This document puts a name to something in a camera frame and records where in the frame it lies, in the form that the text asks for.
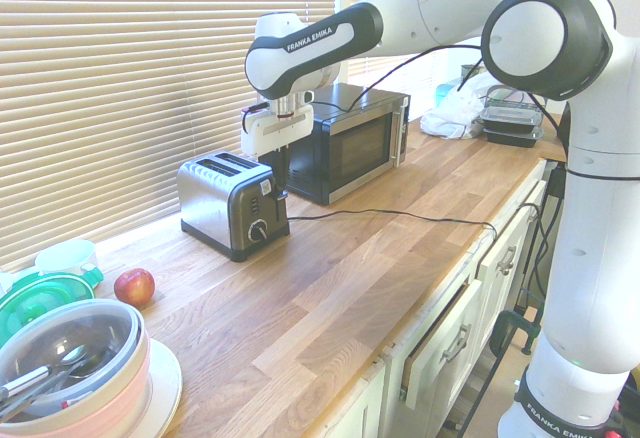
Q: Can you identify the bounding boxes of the stainless steel two-slot toaster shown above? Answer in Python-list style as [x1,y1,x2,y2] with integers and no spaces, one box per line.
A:
[176,150,292,263]

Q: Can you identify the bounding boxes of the green clamp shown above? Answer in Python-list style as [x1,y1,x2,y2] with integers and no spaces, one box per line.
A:
[488,289,544,357]

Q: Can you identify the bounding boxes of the black toaster power cable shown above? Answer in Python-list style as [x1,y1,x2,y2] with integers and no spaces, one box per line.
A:
[285,207,499,247]

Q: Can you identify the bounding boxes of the white plastic bag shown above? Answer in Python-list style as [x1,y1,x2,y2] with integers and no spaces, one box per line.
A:
[419,72,495,141]

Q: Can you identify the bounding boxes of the white cabinet drawer front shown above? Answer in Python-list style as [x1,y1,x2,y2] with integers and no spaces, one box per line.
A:
[476,180,547,347]

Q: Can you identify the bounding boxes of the green plastic container lid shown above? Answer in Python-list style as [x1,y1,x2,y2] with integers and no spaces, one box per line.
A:
[0,265,105,339]

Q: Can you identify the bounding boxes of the teal plastic container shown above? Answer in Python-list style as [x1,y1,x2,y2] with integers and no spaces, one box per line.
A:
[434,82,459,109]

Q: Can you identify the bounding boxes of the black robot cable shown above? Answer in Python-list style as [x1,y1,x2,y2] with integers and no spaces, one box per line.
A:
[310,43,485,113]

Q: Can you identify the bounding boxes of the red apple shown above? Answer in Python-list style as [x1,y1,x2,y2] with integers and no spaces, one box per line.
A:
[113,267,156,308]

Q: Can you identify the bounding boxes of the wide beige window blind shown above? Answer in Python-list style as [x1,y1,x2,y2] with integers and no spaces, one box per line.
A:
[0,0,337,274]

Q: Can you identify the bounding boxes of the black handled utensil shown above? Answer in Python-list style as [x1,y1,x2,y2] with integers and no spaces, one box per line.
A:
[9,346,120,409]

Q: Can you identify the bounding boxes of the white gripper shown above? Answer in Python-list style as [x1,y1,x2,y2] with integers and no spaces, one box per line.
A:
[240,102,316,194]

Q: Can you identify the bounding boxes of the clear plastic bowl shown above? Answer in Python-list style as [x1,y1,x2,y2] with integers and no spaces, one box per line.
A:
[0,301,140,420]

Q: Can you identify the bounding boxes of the white plate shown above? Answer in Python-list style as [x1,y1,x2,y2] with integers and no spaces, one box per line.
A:
[132,337,184,438]

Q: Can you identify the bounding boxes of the pink bowl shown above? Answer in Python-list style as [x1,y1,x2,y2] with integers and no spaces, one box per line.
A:
[0,330,153,438]

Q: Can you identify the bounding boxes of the metal handle of open drawer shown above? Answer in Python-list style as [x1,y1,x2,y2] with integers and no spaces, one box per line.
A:
[441,324,473,362]

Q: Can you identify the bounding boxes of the metal spoon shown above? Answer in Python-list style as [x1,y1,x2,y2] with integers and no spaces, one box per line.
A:
[0,343,87,402]

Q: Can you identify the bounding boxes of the open white drawer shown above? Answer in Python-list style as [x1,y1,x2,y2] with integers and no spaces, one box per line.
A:
[401,277,485,410]

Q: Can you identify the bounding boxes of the narrow beige window blind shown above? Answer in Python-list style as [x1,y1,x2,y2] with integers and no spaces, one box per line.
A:
[347,0,464,90]

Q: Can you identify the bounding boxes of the black stainless microwave oven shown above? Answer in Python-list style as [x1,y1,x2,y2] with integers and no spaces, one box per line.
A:
[257,82,412,207]

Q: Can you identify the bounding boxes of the black food container clear lid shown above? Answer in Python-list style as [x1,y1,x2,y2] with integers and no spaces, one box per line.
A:
[478,106,544,134]

